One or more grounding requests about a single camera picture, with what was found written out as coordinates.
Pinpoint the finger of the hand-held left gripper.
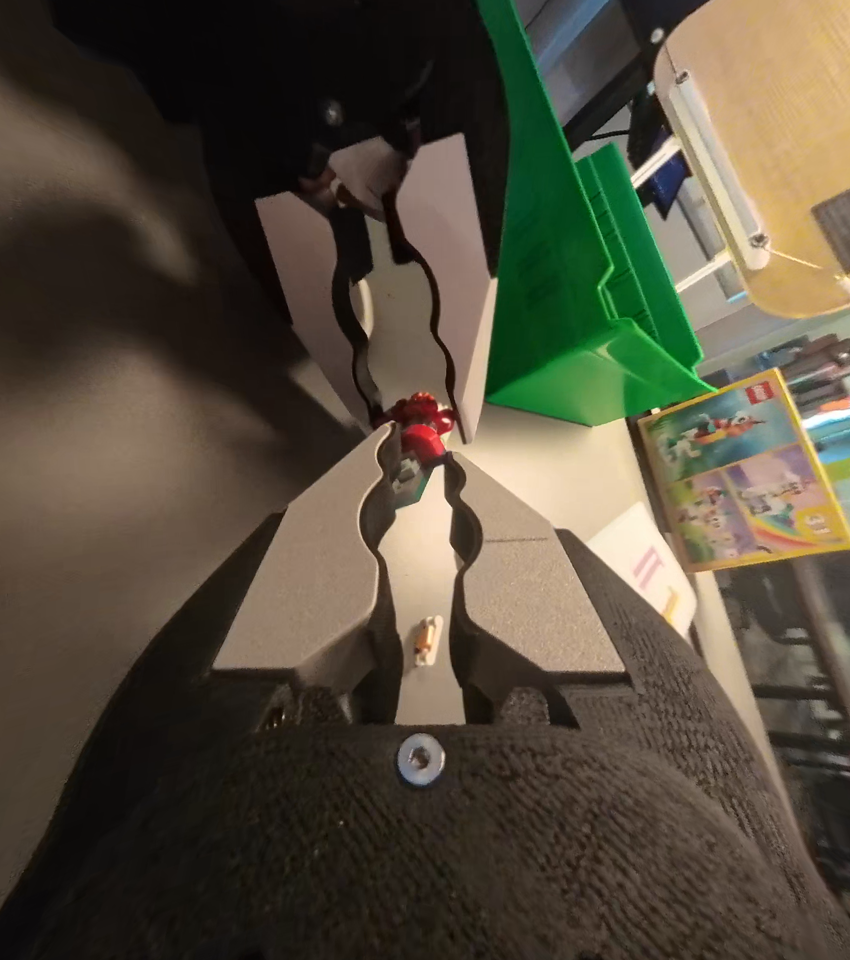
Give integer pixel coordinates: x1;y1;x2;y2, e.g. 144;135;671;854
254;191;387;430
383;132;501;445

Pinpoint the yellow toy set box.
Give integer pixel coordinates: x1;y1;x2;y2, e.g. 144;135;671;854
636;367;850;575

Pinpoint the thick instruction booklet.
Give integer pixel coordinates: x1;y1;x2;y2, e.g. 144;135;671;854
586;501;699;640

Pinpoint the small multicoloured brick piece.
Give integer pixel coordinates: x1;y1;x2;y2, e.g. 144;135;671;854
411;615;446;667

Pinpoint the colourful brick assembly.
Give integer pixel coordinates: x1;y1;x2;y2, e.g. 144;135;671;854
383;390;457;515

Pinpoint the dark metal shelving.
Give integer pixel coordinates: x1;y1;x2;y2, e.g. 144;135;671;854
717;543;850;924

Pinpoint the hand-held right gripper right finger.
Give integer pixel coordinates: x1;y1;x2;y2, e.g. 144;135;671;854
443;452;627;724

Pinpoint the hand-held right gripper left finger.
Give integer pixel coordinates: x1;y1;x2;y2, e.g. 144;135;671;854
213;421;402;724

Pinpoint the small dark screen device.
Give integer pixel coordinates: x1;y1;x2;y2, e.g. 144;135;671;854
638;153;693;219

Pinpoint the green plastic bin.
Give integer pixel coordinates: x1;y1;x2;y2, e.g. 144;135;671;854
476;0;718;429

